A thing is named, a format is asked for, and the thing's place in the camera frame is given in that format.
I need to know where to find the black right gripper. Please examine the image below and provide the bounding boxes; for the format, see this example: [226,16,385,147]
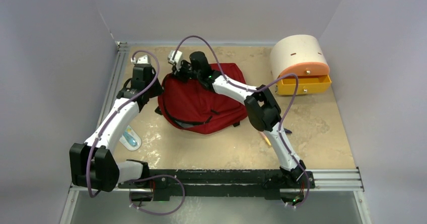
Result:
[172,59,202,84]

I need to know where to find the red student backpack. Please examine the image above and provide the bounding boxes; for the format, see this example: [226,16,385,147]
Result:
[155,67,247,134]

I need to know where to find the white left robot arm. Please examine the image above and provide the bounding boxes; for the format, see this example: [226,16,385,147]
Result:
[69,63,163,192]

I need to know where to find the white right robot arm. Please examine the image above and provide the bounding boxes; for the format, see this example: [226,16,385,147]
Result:
[175,51,310,187]

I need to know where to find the white blue oval case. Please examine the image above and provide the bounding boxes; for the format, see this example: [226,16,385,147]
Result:
[119,125,141,151]

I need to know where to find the yellow marker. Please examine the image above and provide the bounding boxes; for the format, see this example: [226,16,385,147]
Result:
[260,132,272,147]

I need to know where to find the cream rounded drawer cabinet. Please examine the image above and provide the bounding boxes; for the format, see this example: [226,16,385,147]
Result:
[269,34,328,64]

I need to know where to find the orange upper drawer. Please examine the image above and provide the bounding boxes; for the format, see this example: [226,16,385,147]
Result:
[270,61,330,79]

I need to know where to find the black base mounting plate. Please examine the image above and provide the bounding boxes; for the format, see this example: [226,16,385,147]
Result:
[118,169,315,202]

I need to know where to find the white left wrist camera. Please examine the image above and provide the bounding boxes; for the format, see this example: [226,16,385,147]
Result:
[131,55,151,65]

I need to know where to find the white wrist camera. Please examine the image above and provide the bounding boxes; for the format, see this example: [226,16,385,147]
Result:
[168,50,183,71]
[131,55,151,65]

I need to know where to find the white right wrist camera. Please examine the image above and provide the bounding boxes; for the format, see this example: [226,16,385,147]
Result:
[168,50,183,71]

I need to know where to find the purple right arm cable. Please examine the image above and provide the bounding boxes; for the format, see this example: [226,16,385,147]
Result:
[175,35,311,209]

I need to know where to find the aluminium frame rails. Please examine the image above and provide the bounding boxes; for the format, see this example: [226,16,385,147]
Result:
[59,41,373,224]

